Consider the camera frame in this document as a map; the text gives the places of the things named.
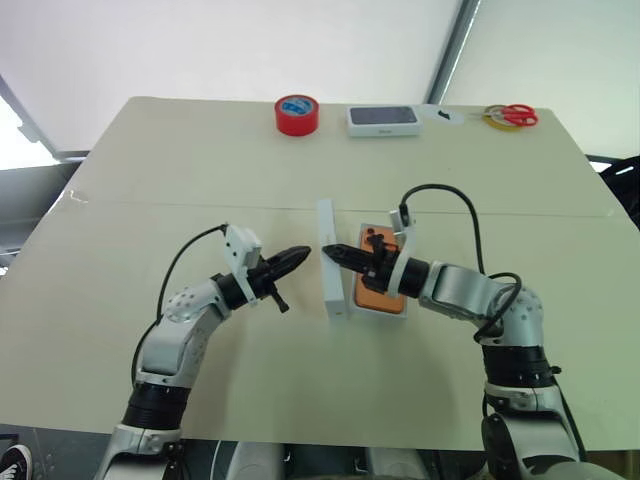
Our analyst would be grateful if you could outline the black and white sneaker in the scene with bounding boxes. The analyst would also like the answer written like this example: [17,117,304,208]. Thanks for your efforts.
[0,443,34,480]

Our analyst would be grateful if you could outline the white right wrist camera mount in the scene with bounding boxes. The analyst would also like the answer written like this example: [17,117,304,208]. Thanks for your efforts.
[388,209,417,296]

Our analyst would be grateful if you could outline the red tape roll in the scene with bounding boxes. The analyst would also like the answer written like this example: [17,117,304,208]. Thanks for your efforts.
[273,93,320,137]

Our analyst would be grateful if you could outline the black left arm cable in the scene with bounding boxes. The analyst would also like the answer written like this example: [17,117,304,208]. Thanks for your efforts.
[130,224,229,386]

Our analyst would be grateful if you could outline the grey metal frame beam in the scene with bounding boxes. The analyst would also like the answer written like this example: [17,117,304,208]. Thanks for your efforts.
[0,73,62,154]
[426,0,482,105]

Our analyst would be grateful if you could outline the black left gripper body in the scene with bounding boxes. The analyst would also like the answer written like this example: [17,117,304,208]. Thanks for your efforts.
[248,255,292,315]

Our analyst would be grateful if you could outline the white boxed phone package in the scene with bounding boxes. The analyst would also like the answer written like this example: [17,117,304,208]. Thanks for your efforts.
[345,105,425,139]

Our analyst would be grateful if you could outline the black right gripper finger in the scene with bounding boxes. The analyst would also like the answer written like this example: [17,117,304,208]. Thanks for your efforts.
[324,254,374,273]
[321,243,374,262]

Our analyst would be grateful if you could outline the red handled scissors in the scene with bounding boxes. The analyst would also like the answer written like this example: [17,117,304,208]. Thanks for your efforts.
[468,103,540,126]

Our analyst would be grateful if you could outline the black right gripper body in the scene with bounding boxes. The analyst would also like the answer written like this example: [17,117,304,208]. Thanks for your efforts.
[362,233,402,296]

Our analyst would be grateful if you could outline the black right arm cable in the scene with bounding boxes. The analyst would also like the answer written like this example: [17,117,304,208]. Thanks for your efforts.
[398,183,524,344]

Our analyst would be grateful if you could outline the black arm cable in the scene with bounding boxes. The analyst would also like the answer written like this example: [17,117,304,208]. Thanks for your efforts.
[130,224,229,386]
[398,183,524,344]

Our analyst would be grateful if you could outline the orange smartphone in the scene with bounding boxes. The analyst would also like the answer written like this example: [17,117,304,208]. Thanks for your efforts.
[354,224,405,312]

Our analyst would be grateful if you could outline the white phone box lid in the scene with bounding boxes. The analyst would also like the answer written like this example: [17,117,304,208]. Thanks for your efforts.
[316,198,349,322]

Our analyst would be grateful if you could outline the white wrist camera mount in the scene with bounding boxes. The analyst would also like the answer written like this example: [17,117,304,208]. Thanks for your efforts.
[223,224,264,307]
[388,209,417,296]

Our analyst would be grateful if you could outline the yellow tape roll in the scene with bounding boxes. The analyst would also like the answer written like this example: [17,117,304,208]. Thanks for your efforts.
[483,104,524,130]

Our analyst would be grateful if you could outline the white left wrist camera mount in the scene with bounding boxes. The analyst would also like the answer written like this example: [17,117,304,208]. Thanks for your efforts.
[223,224,264,307]

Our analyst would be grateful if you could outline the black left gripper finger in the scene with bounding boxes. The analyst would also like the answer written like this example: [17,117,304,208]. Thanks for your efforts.
[269,245,313,267]
[269,255,311,279]

